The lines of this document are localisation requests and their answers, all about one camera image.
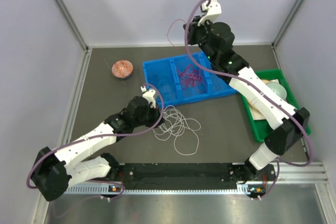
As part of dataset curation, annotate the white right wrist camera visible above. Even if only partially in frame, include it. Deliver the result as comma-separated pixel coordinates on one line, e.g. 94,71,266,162
197,0,222,26

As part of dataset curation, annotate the blue three-compartment bin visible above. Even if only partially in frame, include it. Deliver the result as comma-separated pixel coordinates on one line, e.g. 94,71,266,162
143,55,237,107

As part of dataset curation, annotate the green plastic tray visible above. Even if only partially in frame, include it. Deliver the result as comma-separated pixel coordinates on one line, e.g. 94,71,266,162
241,69,300,142

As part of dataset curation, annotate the aluminium frame right post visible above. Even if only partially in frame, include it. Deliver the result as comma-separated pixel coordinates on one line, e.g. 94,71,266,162
271,0,305,49

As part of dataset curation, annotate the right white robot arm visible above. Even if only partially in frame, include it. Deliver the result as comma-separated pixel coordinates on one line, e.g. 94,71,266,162
184,16,310,180

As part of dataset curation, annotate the white wire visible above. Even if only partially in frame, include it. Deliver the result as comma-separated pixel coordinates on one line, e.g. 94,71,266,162
153,105,202,156

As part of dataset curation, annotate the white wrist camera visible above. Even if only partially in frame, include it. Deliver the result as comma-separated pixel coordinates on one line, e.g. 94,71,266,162
141,86,158,109
197,0,222,26

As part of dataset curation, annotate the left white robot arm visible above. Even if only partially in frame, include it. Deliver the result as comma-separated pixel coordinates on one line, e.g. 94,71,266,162
27,89,164,201

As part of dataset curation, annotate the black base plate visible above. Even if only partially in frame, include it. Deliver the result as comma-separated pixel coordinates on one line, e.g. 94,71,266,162
105,163,276,190

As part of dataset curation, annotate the tan patterned plate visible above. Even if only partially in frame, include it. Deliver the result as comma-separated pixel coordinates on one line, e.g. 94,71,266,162
247,79,279,109

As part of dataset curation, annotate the red patterned small plate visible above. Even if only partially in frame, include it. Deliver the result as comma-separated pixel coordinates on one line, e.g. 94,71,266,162
111,60,134,79

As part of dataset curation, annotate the red wire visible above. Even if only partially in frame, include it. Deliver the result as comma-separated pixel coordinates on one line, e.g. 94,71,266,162
167,18,208,95

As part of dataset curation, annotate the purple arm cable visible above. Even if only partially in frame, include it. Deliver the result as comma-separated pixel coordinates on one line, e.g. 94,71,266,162
184,0,314,200
26,82,165,201

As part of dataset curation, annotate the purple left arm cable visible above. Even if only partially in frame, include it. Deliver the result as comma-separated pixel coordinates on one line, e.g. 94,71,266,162
26,82,165,201

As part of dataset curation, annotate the aluminium frame left post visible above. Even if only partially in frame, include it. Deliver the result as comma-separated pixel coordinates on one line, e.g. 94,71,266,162
54,0,89,51

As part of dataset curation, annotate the grey slotted cable duct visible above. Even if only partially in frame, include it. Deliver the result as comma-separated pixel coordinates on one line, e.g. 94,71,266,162
64,184,254,195

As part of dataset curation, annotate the light green bowl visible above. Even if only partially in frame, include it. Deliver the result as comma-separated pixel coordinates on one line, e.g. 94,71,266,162
266,82,287,100

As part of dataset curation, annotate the blue wire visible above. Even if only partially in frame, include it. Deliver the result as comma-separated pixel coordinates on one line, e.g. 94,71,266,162
153,73,175,101

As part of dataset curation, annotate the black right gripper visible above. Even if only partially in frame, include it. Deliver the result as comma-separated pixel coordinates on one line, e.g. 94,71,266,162
184,15,217,63

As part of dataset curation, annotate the aluminium frame post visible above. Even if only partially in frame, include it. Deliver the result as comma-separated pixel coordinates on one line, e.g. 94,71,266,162
54,0,89,51
271,0,305,49

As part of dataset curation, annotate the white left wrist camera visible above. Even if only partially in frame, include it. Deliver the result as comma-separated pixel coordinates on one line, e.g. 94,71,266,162
141,86,158,109

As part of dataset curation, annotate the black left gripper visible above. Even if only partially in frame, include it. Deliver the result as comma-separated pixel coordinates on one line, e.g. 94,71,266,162
133,102,165,129

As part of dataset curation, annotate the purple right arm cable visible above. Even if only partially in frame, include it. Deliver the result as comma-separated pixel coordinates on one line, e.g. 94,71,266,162
184,0,314,200

